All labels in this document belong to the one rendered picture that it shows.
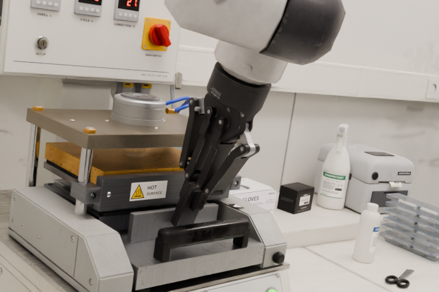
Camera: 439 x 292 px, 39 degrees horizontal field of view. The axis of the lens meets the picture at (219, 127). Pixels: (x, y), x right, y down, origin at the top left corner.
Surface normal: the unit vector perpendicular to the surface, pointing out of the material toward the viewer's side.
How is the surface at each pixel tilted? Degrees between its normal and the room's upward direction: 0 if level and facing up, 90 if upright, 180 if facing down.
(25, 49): 90
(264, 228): 41
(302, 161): 90
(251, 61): 104
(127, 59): 90
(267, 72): 110
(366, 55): 90
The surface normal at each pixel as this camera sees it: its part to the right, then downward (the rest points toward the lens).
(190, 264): 0.66, 0.21
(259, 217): 0.53, -0.61
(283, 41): -0.16, 0.80
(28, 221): -0.74, 0.00
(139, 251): 0.14, -0.98
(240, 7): 0.08, 0.36
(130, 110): -0.20, 0.13
